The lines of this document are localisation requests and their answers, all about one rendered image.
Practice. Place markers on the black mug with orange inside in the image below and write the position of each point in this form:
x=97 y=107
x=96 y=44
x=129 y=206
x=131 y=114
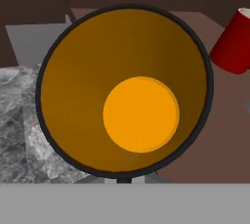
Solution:
x=140 y=113

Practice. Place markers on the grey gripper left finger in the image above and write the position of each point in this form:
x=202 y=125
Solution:
x=97 y=179

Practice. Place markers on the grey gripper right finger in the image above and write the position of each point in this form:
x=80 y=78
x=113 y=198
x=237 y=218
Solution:
x=153 y=178

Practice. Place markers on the red mug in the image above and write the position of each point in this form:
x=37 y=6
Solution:
x=231 y=48

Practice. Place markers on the grey flat panel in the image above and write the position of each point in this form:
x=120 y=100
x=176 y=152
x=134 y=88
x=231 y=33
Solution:
x=35 y=43

